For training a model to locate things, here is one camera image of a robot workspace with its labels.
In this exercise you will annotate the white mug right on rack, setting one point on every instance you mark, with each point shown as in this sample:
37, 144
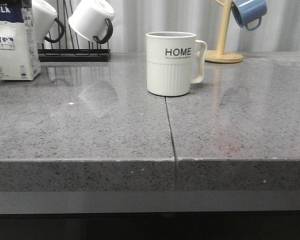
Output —
92, 20

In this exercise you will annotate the white mug on rack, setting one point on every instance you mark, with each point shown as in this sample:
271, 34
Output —
45, 16
92, 20

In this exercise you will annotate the cream HOME mug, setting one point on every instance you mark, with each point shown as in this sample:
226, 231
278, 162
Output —
174, 61

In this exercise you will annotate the black wire mug rack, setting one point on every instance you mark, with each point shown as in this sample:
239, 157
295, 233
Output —
72, 47

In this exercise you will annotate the blue white milk carton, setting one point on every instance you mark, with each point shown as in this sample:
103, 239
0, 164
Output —
19, 60

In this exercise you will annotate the blue enamel mug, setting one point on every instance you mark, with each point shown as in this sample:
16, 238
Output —
249, 13

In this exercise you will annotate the white mug left on rack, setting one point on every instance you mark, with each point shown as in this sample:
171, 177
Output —
45, 16

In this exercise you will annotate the wooden mug tree stand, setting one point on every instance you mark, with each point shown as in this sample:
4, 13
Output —
219, 55

